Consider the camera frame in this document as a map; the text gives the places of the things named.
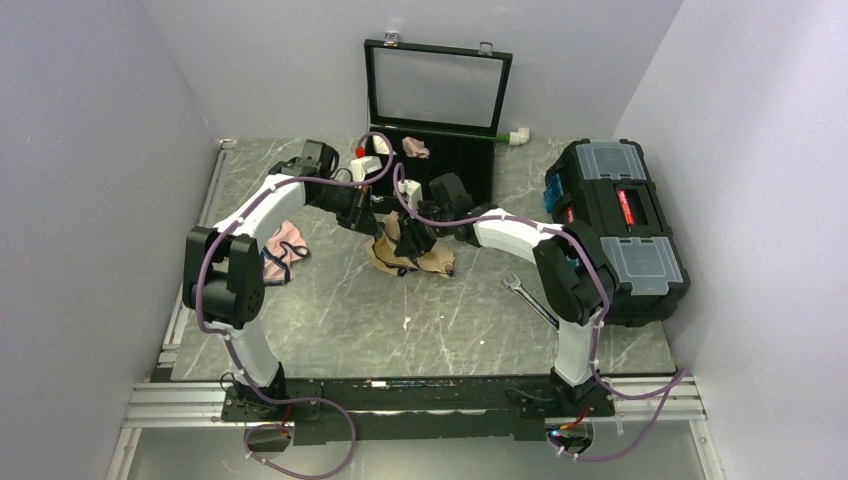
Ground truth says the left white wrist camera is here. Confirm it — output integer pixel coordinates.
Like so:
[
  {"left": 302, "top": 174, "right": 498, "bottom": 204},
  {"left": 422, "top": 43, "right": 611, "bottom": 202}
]
[{"left": 349, "top": 146, "right": 383, "bottom": 183}]

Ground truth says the aluminium frame rail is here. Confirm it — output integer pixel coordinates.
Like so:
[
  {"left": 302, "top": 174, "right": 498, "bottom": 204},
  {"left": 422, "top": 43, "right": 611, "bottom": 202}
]
[{"left": 105, "top": 139, "right": 236, "bottom": 480}]

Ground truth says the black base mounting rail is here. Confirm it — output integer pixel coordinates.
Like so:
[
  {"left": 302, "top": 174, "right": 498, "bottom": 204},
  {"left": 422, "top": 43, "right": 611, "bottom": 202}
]
[{"left": 221, "top": 373, "right": 615, "bottom": 446}]

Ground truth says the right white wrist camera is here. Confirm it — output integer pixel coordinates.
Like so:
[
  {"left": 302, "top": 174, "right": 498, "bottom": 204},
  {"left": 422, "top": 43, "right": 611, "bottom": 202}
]
[{"left": 397, "top": 179, "right": 423, "bottom": 211}]

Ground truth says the black plastic toolbox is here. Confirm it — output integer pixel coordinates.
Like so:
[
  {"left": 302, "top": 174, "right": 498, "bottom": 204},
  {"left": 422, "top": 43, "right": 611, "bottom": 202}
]
[{"left": 543, "top": 139, "right": 691, "bottom": 327}]

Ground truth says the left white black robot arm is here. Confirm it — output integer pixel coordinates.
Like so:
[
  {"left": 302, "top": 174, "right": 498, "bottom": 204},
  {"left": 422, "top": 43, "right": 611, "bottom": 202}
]
[{"left": 183, "top": 140, "right": 392, "bottom": 420}]

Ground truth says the pink underwear navy trim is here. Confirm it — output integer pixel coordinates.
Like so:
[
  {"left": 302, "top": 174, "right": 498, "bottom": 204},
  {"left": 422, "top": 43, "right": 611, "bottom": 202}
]
[{"left": 261, "top": 221, "right": 311, "bottom": 286}]

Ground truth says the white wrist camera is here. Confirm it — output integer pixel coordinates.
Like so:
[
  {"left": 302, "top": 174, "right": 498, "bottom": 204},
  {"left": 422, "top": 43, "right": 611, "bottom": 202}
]
[
  {"left": 397, "top": 179, "right": 423, "bottom": 211},
  {"left": 349, "top": 146, "right": 383, "bottom": 183}
]

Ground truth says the black compartment storage box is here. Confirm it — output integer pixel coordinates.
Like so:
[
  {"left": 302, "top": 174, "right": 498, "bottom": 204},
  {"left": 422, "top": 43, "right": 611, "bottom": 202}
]
[{"left": 363, "top": 39, "right": 513, "bottom": 204}]

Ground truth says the steel combination wrench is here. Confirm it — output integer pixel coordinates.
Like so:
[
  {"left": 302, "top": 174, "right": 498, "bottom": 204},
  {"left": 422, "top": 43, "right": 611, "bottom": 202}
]
[{"left": 502, "top": 274, "right": 560, "bottom": 330}]

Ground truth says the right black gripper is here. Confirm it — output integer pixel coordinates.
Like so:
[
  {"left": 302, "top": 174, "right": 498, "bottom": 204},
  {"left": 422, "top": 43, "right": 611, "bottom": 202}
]
[{"left": 394, "top": 204, "right": 453, "bottom": 258}]

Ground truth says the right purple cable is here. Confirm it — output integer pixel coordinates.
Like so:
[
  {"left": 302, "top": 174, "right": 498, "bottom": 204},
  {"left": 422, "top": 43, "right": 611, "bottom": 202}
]
[{"left": 392, "top": 162, "right": 690, "bottom": 464}]

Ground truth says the beige underwear navy trim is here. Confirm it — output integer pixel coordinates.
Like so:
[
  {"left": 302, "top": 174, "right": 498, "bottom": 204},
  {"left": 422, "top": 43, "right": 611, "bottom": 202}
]
[{"left": 365, "top": 211, "right": 456, "bottom": 278}]

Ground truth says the green white pipe fitting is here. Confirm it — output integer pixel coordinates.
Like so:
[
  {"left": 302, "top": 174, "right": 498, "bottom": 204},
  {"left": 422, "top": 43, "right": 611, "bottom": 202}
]
[{"left": 494, "top": 127, "right": 530, "bottom": 146}]

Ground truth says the rolled pink underwear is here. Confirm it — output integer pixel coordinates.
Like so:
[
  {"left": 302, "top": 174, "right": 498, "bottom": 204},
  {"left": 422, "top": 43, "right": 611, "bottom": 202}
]
[{"left": 401, "top": 136, "right": 431, "bottom": 159}]

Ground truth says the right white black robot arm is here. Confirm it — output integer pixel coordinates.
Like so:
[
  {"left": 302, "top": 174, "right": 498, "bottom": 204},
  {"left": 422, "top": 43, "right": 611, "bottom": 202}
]
[{"left": 392, "top": 166, "right": 619, "bottom": 415}]

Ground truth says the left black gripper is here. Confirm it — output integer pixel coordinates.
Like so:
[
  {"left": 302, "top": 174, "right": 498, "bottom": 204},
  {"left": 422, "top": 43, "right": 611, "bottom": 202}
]
[{"left": 310, "top": 181, "right": 383, "bottom": 239}]

